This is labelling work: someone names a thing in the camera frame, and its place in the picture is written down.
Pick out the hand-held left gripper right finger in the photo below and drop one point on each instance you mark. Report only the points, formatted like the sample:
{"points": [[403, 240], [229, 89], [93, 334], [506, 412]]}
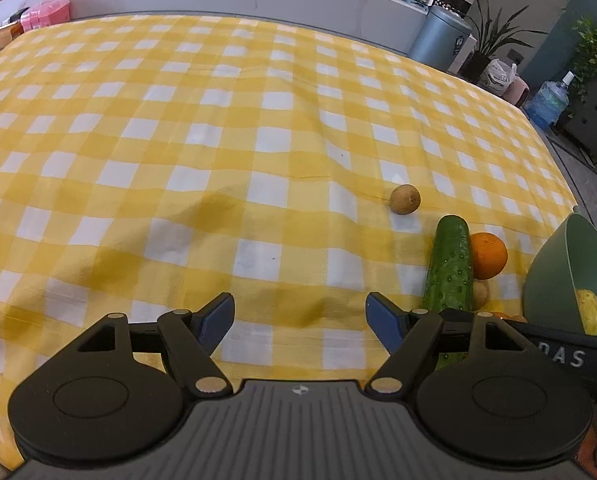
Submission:
{"points": [[383, 322]]}

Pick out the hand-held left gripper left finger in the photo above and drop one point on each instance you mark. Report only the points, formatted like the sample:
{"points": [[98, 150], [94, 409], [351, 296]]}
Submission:
{"points": [[216, 320]]}

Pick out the green cucumber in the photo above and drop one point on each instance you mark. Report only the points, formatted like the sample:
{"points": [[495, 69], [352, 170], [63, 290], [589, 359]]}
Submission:
{"points": [[448, 270]]}

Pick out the green bowl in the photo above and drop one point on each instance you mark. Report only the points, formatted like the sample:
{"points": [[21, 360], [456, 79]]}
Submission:
{"points": [[553, 270]]}

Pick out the large orange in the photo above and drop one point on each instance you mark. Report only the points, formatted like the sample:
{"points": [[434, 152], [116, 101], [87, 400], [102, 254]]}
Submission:
{"points": [[491, 257]]}

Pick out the yellow checked tablecloth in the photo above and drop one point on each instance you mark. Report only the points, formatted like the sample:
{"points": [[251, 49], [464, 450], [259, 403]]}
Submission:
{"points": [[178, 160]]}

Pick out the dark grey cabinet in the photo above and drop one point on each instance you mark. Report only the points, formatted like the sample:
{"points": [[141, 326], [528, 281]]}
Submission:
{"points": [[596, 115]]}

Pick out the blue water jug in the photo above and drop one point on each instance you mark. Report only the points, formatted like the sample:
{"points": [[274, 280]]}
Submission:
{"points": [[546, 105]]}

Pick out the pink stool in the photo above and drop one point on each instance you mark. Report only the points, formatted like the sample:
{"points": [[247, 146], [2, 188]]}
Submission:
{"points": [[517, 91]]}

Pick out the white plastic bag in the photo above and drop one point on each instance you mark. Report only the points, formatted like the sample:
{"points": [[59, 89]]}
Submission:
{"points": [[496, 77]]}

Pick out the grey blue trash can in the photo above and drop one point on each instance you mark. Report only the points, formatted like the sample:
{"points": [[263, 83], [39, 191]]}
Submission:
{"points": [[436, 40]]}

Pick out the potted long-leaf plant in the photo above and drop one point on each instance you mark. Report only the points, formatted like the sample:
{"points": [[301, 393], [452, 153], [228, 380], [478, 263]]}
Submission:
{"points": [[488, 42]]}

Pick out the leafy green plant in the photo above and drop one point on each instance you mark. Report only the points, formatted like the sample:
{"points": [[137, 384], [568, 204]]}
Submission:
{"points": [[593, 45]]}

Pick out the pink storage box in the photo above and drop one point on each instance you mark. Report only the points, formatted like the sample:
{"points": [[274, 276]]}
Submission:
{"points": [[46, 14]]}

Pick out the cardboard box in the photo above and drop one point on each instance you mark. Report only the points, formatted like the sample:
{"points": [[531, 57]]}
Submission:
{"points": [[3, 38]]}

